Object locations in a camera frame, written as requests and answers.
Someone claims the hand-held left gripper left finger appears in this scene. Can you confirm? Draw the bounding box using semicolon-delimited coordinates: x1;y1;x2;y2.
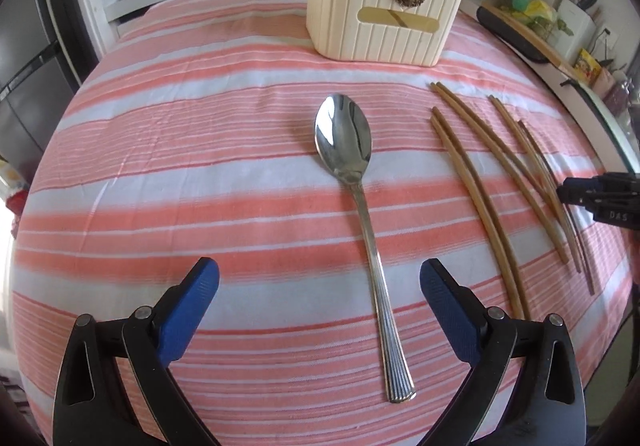
51;257;221;446

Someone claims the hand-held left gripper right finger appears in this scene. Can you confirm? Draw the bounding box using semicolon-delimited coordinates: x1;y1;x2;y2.
419;258;587;446

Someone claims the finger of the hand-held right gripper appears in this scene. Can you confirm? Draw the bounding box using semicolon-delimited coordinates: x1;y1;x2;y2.
557;171;640;228

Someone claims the silver metal spoon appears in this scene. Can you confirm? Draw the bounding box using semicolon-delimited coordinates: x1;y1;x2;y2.
314;94;417;404

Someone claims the cream ribbed utensil holder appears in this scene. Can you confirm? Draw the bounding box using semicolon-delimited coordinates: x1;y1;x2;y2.
306;0;468;68

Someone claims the black rimmed tray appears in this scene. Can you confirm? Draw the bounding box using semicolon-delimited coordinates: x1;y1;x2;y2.
560;78;640;171

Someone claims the pink container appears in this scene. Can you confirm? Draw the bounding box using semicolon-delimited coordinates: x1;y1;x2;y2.
592;68;631;114

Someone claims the yellow packet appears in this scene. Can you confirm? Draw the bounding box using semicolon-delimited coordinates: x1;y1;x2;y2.
574;48;603;82

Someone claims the wooden cutting board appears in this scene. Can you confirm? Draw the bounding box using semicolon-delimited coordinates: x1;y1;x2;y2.
482;0;588;79

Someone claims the pink striped tablecloth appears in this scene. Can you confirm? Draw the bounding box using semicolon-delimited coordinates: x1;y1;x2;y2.
10;0;632;446

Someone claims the white knife block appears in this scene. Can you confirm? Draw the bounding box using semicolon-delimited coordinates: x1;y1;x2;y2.
554;0;598;61

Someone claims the yellow cloth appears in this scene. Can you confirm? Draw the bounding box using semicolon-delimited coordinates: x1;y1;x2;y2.
522;0;558;26

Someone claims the colourful bag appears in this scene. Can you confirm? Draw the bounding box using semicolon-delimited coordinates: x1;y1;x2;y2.
0;158;28;231

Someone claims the grey refrigerator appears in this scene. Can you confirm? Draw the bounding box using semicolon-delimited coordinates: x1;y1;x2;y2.
0;0;83;169

